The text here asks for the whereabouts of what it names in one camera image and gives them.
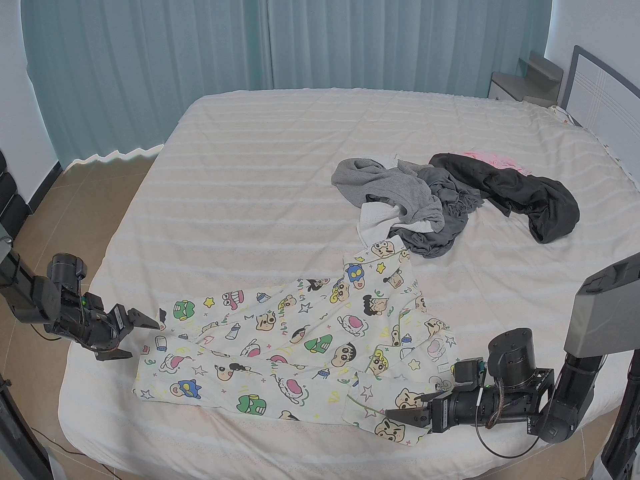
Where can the black garment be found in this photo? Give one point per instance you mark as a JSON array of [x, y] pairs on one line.
[[530, 198]]

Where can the black padded bench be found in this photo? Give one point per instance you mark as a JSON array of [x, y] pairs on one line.
[[10, 198]]

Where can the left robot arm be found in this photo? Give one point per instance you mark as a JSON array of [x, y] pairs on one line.
[[35, 300]]

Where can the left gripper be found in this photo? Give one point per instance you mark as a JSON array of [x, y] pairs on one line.
[[107, 330]]

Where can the grey bedside table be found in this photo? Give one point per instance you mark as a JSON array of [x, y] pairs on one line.
[[525, 83]]

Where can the blue-green curtain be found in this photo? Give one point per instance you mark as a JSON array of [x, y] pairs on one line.
[[150, 63], [400, 28]]

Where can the white garment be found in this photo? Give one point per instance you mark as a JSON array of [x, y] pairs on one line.
[[377, 215]]

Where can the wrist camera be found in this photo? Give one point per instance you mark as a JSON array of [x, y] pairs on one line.
[[92, 305], [467, 372]]

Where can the bed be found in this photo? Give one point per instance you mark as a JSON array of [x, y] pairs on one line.
[[250, 178]]

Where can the white printed pyjama top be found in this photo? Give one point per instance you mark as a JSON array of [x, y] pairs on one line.
[[300, 363]]

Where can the light grey knit garment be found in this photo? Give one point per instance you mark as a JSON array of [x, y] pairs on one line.
[[390, 188]]

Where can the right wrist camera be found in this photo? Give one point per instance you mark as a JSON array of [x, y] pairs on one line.
[[467, 372]]

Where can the dark grey garment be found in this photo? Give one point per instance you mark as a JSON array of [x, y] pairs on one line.
[[445, 223]]

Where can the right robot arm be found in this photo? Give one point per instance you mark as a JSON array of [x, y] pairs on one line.
[[570, 398]]

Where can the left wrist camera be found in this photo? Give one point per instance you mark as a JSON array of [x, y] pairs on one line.
[[92, 305]]

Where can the pink garment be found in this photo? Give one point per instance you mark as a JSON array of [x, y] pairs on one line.
[[500, 160]]

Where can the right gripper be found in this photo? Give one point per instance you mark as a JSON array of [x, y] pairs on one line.
[[457, 410]]

